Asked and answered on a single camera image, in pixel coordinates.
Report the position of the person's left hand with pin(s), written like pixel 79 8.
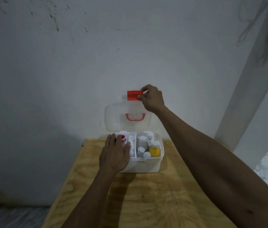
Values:
pixel 113 156

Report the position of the person's right hand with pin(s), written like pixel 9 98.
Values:
pixel 153 100

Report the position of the person's left middle finger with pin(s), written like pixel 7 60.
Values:
pixel 113 139

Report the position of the person's left thumb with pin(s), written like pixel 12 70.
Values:
pixel 127 149

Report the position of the person's right thumb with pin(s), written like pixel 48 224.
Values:
pixel 142 98

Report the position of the clear lid with red latch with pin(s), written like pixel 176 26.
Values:
pixel 117 116

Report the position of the white plastic medicine box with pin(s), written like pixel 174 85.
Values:
pixel 145 165

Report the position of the person's right forearm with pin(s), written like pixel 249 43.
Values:
pixel 219 168

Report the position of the person's left forearm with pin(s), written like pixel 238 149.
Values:
pixel 93 199

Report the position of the white patterned bandage roll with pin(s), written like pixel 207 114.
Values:
pixel 131 146

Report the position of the red and white tape roll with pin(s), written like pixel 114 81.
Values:
pixel 123 137

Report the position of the white bottle with label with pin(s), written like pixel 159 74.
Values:
pixel 140 151

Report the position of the tall white bottle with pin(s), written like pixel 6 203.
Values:
pixel 142 141

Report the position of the white round cap bottle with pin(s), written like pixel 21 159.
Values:
pixel 147 154

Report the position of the small white capped bottle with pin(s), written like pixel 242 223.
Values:
pixel 150 135

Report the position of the yellow bottle with white cap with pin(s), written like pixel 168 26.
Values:
pixel 154 151

